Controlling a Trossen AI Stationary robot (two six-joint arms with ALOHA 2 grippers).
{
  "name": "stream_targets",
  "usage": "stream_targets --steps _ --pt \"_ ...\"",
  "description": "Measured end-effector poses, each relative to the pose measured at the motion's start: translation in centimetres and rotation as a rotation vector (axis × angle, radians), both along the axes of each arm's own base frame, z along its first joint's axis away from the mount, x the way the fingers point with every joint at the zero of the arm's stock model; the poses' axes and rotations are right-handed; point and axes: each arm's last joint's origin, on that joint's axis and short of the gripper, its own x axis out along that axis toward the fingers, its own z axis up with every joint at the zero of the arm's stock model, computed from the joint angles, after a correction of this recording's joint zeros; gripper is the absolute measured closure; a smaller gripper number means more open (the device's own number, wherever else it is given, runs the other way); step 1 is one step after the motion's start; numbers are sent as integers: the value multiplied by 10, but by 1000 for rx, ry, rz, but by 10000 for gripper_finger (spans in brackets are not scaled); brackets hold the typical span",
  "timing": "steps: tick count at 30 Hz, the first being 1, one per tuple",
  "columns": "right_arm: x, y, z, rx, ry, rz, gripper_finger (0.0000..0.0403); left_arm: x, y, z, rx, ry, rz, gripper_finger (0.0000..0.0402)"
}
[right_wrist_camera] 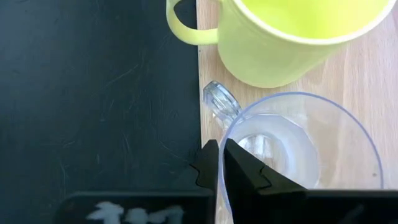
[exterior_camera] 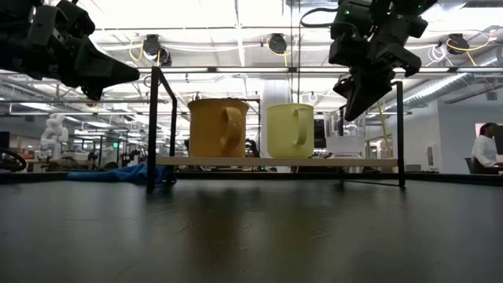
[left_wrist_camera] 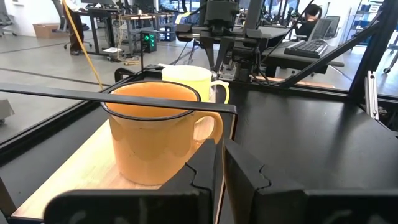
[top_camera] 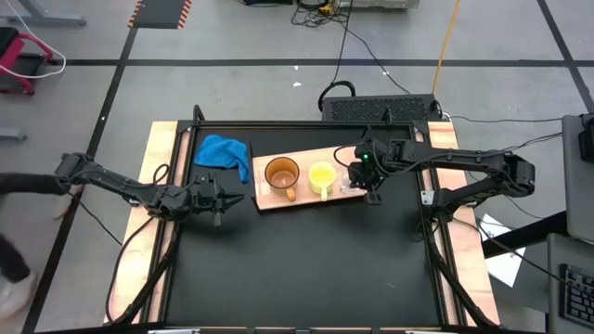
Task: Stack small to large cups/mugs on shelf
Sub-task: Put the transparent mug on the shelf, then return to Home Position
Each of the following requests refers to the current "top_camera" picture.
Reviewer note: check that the black keyboard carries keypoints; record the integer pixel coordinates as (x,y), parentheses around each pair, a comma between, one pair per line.
(577,297)

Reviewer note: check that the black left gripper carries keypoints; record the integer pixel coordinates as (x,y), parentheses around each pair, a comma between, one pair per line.
(206,197)

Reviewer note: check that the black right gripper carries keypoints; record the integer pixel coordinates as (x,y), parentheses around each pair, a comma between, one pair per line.
(375,162)

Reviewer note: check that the person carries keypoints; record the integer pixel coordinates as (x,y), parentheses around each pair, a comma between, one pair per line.
(23,183)

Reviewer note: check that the blue cloth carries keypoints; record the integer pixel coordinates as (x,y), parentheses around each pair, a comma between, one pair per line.
(220,150)

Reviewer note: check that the yellow cup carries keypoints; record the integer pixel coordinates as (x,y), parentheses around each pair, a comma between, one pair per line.
(322,175)

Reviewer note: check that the black hazard-striped mat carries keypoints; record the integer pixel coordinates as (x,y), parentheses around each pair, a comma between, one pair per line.
(160,11)

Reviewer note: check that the orange mug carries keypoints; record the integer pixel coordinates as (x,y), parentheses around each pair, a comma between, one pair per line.
(282,174)

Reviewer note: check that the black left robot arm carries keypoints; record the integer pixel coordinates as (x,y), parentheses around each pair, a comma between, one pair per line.
(118,184)

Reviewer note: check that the red and black cart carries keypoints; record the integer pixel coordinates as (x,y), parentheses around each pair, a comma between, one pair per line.
(13,48)

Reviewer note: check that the small clear plastic cup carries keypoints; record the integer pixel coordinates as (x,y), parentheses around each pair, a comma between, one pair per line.
(347,185)

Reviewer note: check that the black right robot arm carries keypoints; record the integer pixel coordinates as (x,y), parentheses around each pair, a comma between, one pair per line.
(455,158)

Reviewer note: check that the black metal table frame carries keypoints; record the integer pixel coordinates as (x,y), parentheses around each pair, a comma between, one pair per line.
(301,124)

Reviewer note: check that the silver metal bracket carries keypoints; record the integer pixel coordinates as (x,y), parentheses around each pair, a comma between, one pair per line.
(427,197)

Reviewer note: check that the white paper sheet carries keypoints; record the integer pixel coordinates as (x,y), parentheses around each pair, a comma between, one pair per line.
(503,266)

